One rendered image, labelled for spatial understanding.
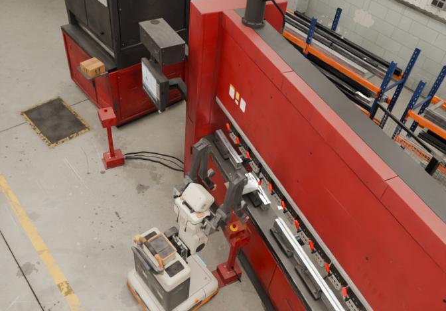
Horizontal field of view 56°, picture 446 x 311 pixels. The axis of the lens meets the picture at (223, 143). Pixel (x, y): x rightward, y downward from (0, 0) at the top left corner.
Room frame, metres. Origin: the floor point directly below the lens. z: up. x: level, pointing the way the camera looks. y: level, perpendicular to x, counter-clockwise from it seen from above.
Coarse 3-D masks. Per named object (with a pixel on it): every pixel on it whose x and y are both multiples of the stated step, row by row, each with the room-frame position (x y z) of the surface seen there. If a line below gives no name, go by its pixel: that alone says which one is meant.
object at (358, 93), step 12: (300, 48) 4.90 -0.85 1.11; (312, 60) 4.66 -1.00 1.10; (324, 72) 4.39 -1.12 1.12; (336, 72) 4.44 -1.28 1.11; (336, 84) 4.21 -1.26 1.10; (348, 84) 4.25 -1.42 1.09; (360, 84) 4.24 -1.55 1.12; (348, 96) 4.02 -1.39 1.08; (360, 96) 4.05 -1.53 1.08; (372, 96) 4.10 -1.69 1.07; (384, 96) 4.05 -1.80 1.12
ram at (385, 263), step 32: (224, 32) 3.26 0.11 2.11; (224, 64) 3.21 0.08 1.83; (256, 64) 2.78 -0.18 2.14; (224, 96) 3.15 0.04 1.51; (256, 96) 2.71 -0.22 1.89; (256, 128) 2.64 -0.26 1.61; (288, 128) 2.32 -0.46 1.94; (288, 160) 2.23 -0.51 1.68; (320, 160) 1.98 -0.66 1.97; (288, 192) 2.15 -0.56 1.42; (320, 192) 1.90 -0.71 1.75; (352, 192) 1.70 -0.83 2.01; (320, 224) 1.81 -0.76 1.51; (352, 224) 1.62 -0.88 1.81; (384, 224) 1.47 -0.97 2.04; (352, 256) 1.53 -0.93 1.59; (384, 256) 1.38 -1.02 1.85; (416, 256) 1.27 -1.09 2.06; (352, 288) 1.43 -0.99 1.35; (384, 288) 1.29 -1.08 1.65; (416, 288) 1.18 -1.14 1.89
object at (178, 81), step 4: (172, 80) 3.71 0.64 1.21; (176, 80) 3.72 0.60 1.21; (180, 80) 3.73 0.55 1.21; (172, 84) 3.64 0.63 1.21; (176, 84) 3.70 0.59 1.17; (180, 84) 3.66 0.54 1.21; (184, 84) 3.67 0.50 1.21; (172, 88) 3.65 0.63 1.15; (176, 88) 3.66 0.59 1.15; (180, 88) 3.67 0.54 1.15; (184, 88) 3.60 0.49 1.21; (180, 92) 3.60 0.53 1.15; (184, 92) 3.53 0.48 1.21; (184, 96) 3.54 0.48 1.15
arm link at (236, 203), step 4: (244, 180) 2.04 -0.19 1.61; (240, 184) 2.05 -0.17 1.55; (244, 184) 2.04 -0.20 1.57; (240, 188) 2.06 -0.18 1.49; (236, 192) 2.07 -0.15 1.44; (240, 192) 2.07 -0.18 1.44; (236, 196) 2.06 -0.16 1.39; (240, 196) 2.07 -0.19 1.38; (236, 200) 2.06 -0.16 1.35; (240, 200) 2.08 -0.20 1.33; (232, 204) 2.08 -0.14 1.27; (236, 204) 2.05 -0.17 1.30; (240, 204) 2.08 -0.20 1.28; (232, 208) 2.07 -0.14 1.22; (236, 208) 2.05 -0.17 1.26; (240, 208) 2.08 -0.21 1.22; (236, 212) 2.05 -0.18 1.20
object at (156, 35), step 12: (144, 24) 3.53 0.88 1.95; (156, 24) 3.56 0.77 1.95; (144, 36) 3.46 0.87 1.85; (156, 36) 3.33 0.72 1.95; (168, 36) 3.36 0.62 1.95; (156, 48) 3.23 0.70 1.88; (168, 48) 3.19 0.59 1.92; (180, 48) 3.26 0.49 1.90; (156, 60) 3.55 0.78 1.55; (168, 60) 3.19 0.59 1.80; (180, 60) 3.26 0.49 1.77
